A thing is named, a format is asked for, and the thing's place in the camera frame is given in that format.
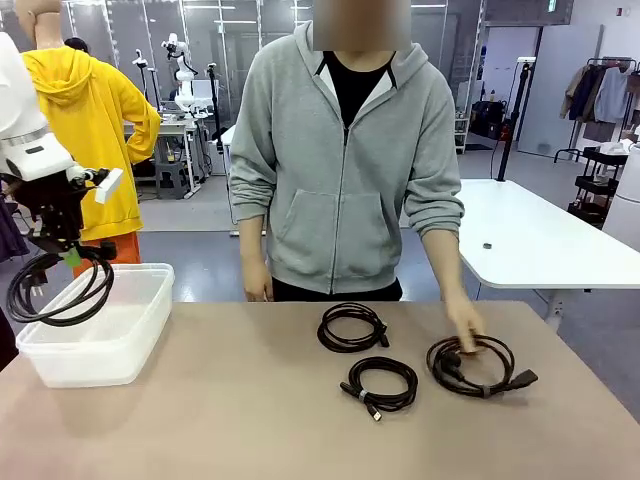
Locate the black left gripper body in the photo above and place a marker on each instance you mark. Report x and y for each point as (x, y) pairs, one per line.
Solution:
(57, 212)

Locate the person's left forearm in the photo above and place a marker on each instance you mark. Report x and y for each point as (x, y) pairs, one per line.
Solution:
(445, 265)

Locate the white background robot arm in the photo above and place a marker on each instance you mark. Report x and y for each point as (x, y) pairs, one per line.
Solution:
(186, 95)

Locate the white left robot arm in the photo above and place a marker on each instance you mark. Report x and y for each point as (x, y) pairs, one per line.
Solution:
(20, 100)

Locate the person's right forearm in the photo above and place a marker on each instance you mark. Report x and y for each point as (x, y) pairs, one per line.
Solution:
(252, 245)

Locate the person's right hand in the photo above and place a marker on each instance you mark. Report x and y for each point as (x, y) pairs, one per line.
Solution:
(257, 285)

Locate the person's left hand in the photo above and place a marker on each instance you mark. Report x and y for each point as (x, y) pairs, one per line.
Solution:
(465, 325)

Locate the bystander in dark trousers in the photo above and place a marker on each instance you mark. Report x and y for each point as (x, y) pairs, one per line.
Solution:
(10, 235)

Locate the orange shorts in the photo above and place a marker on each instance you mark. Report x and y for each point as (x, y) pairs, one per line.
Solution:
(127, 250)

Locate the yellow hoodie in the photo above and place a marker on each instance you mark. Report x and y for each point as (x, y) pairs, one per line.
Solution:
(100, 125)

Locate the translucent plastic storage container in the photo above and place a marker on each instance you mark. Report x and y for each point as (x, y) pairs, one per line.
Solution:
(100, 360)

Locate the grey step stool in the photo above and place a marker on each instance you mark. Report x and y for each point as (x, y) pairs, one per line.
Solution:
(170, 180)

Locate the white background desk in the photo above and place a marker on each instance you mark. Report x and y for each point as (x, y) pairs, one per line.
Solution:
(170, 125)

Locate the black-haired background person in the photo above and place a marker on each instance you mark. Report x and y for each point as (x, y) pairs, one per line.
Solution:
(76, 45)

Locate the black tripod stand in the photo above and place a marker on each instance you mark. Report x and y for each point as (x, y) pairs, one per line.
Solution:
(140, 60)
(215, 100)

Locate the beige mannequin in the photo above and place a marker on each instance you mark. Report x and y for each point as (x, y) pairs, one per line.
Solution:
(45, 25)

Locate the grey zip hoodie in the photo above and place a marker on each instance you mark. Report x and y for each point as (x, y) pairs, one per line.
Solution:
(310, 200)

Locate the black trousers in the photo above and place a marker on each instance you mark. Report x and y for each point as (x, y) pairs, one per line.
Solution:
(350, 296)

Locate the black T-shirt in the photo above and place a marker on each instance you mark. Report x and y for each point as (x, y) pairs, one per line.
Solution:
(355, 85)

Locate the person's head and neck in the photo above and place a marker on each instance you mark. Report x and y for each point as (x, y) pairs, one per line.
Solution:
(360, 25)

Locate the pale wooden shoe rack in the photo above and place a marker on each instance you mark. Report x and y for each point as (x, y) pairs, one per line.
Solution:
(462, 134)

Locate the black bags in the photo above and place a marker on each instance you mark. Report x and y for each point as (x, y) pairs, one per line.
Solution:
(487, 120)

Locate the black pole with white top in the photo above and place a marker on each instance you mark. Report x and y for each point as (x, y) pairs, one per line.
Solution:
(518, 100)

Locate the white table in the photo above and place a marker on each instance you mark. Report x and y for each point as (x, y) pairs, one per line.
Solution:
(550, 240)

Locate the black trolley cart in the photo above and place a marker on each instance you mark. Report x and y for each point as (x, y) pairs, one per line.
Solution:
(595, 181)

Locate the brown hanging coat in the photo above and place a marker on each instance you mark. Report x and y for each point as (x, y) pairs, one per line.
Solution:
(575, 92)

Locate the navy hanging jacket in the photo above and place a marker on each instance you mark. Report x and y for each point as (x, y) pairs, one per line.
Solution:
(585, 100)

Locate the light blue hanging shirt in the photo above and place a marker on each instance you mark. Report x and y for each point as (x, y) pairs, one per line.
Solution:
(612, 97)

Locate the black clothes rack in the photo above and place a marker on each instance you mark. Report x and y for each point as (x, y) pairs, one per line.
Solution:
(607, 60)

